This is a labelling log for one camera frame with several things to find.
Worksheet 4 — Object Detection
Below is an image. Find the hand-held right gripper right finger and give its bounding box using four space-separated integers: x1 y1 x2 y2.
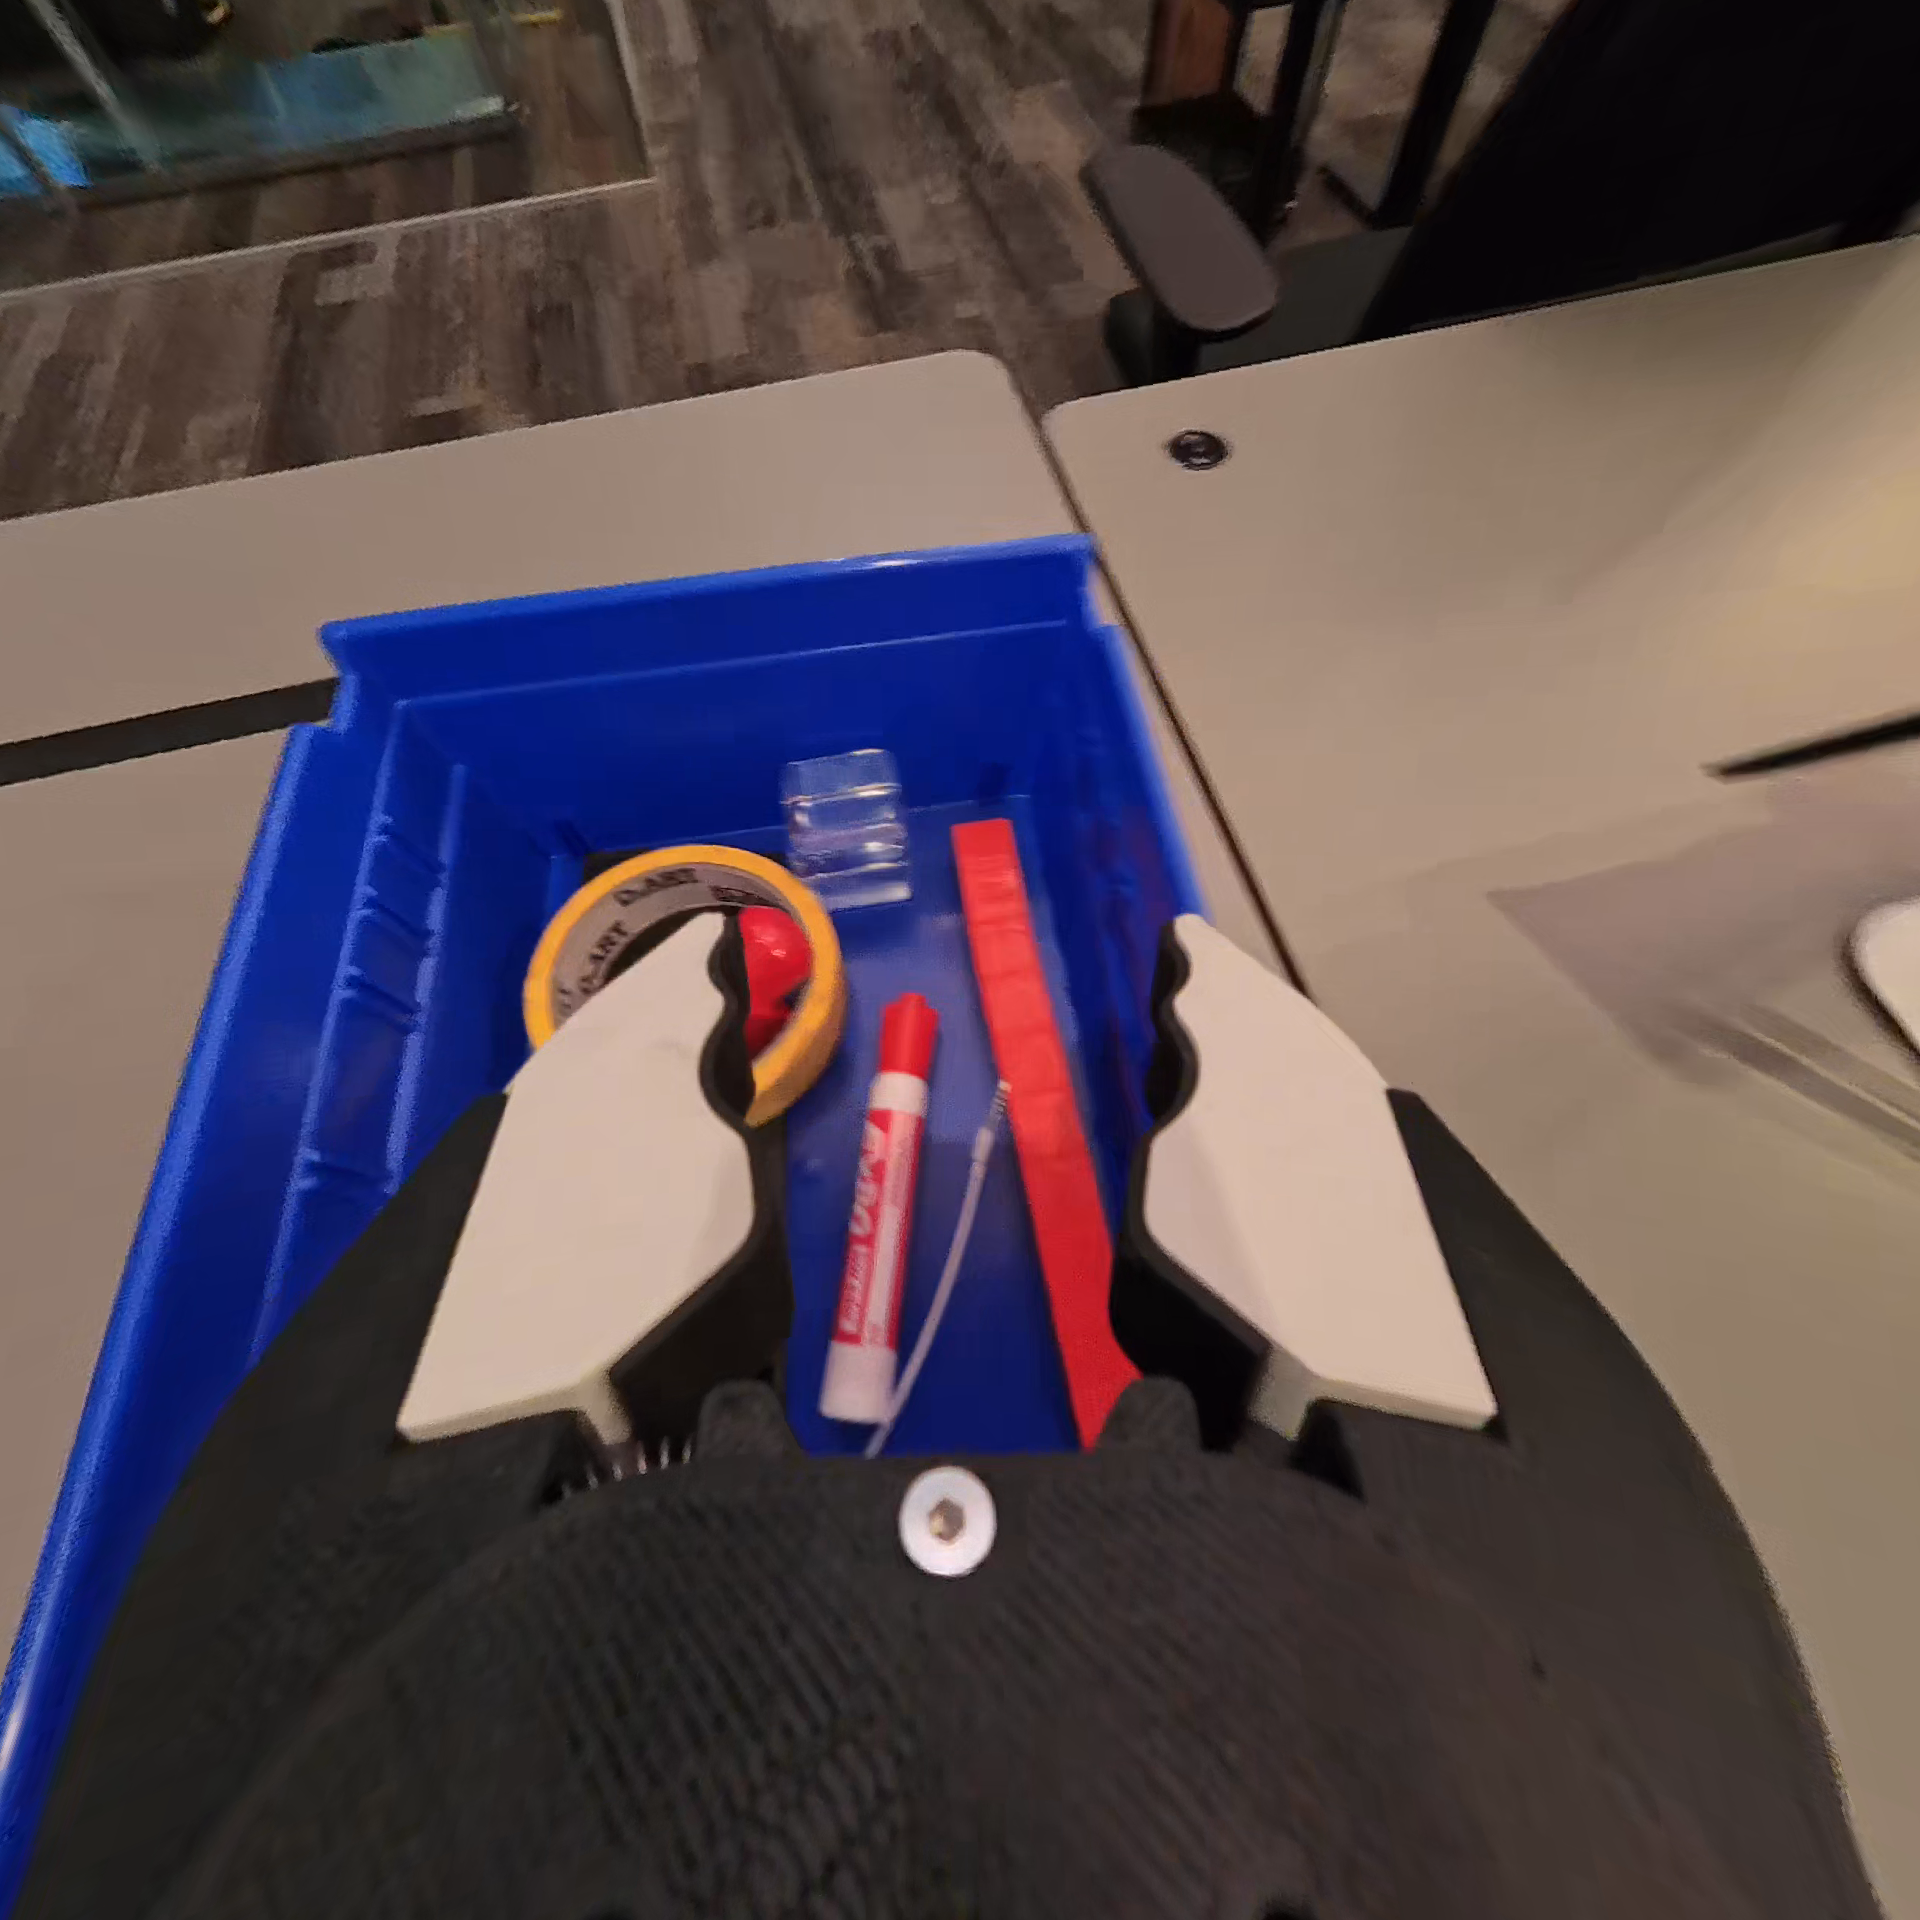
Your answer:
1107 911 1503 1437

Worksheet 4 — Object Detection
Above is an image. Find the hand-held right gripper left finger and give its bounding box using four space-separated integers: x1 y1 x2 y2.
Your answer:
392 908 797 1448

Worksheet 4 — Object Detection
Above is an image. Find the red plastic block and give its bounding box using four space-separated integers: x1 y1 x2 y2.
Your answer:
731 903 808 1055

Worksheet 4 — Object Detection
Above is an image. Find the blue plastic bin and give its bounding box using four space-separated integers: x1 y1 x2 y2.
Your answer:
0 532 1310 1817

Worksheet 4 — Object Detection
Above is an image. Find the red flat plastic stick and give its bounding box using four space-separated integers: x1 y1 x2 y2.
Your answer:
949 815 1145 1453

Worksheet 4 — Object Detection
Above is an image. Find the red marker pen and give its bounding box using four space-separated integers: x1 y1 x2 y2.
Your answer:
816 992 944 1425

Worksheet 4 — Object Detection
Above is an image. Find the yellow masking tape roll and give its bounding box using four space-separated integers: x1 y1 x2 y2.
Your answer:
518 844 849 1128

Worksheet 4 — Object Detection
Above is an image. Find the clear plastic box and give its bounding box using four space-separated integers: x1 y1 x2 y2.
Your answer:
776 743 916 911

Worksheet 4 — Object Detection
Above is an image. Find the white rounded object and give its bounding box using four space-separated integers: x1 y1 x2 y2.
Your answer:
1847 896 1920 1055

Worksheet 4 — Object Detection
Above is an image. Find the black office chair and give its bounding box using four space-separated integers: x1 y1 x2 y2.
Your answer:
1078 0 1920 396

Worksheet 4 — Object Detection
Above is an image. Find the glass railing panel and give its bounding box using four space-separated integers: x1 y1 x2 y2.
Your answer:
0 0 520 207

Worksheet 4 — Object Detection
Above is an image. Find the thin white cable tie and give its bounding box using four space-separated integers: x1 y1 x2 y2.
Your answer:
862 1076 1017 1460

